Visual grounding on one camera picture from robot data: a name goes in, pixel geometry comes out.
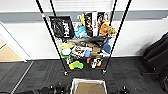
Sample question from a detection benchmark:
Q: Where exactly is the small orange toy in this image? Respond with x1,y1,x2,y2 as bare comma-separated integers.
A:
96,59,104,68

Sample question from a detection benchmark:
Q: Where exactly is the yellow toy with eyes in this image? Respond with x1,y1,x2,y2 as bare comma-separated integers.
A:
80,13,87,26

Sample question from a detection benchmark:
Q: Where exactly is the black Huel bag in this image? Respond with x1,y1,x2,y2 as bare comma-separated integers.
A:
48,15,75,40

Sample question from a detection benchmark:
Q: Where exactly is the black wire shelf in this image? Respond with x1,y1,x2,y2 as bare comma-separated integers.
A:
34,0,133,76

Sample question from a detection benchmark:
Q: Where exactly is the small red item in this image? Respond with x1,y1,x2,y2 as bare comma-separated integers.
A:
86,57,92,65

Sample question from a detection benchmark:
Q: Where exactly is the white and black bottle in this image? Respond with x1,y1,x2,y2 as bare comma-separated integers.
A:
91,58,100,70

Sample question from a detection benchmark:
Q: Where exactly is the white box with red print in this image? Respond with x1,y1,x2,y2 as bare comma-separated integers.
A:
71,45,88,59

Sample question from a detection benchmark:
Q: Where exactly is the white door frame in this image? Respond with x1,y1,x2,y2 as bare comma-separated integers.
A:
0,21,35,63

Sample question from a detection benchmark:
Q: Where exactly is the blue plush toy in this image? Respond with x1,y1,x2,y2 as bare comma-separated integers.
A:
73,23,89,39

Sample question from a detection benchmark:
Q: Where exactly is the white box with picture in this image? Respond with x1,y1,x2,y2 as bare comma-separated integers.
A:
97,11,112,26

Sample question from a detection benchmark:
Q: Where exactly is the yellow plush toy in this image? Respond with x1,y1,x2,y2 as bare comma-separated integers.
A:
59,41,75,51

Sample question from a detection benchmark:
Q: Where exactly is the long grey wall band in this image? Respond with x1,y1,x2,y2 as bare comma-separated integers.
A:
0,10,168,23

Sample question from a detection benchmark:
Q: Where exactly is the dark grey bag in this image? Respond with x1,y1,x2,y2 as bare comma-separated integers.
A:
71,34,110,48

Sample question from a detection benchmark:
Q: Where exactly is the dark box with white stripe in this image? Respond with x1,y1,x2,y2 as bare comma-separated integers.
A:
84,11,100,37

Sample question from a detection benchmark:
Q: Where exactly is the blue cloth bag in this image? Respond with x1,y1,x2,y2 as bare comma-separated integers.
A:
100,38,113,55

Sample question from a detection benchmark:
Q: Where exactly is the green and white bowl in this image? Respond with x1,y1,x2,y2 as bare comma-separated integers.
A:
60,47,73,58

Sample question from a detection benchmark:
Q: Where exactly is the green and yellow toy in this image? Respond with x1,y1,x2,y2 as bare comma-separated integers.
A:
68,60,85,71

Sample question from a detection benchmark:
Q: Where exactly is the small blue cup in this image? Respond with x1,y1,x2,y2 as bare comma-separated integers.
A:
83,49,92,59

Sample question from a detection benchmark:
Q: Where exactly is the black chair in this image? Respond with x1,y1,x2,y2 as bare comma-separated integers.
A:
141,32,168,93

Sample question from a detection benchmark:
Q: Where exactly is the brown cardboard sheet with print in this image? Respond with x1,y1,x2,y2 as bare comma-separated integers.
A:
75,82,106,94

